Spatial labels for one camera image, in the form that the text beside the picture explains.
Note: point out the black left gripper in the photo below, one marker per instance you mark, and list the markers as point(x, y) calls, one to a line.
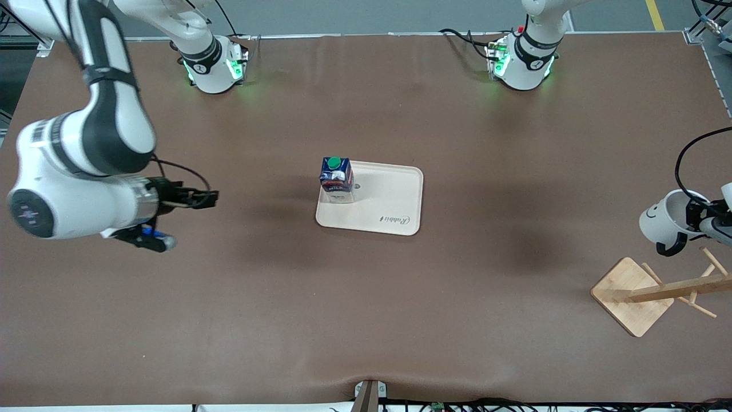
point(694, 217)

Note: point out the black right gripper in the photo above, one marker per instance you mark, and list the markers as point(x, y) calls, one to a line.
point(168, 192)

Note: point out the blue milk carton green cap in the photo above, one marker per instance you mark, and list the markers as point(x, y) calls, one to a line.
point(337, 180)

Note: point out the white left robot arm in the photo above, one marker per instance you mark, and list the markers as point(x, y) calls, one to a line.
point(529, 63)

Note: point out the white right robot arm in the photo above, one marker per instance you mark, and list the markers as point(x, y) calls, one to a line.
point(108, 114)

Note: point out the wooden cup rack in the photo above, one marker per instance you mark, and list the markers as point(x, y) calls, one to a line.
point(632, 297)

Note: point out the brown table mat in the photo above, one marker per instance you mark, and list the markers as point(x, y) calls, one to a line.
point(229, 315)

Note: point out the cream plastic rabbit tray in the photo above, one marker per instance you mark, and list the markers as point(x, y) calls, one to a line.
point(389, 194)

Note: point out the metal table clamp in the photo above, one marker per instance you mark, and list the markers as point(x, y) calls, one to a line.
point(380, 390)

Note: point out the small green circuit board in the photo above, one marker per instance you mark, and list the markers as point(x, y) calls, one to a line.
point(438, 407)

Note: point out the aluminium frame profile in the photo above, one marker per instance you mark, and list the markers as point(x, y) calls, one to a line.
point(43, 43)
point(695, 35)

